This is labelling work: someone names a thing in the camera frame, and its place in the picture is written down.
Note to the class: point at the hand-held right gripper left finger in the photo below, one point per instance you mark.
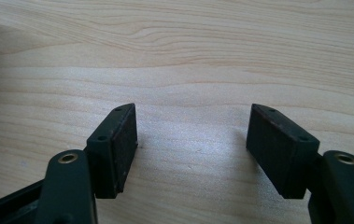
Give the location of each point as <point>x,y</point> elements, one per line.
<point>110,155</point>

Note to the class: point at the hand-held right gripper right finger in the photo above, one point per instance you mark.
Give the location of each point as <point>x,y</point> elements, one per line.
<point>285,155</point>

